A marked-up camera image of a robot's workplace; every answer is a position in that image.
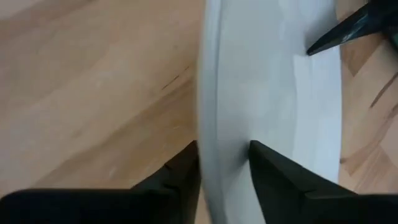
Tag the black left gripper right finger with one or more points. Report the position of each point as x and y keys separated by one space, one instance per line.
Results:
x=311 y=202

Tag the white round plate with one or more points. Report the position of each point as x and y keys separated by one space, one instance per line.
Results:
x=264 y=77

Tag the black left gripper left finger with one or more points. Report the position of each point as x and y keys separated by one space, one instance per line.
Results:
x=93 y=207

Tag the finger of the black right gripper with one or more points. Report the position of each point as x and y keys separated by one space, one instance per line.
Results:
x=357 y=23

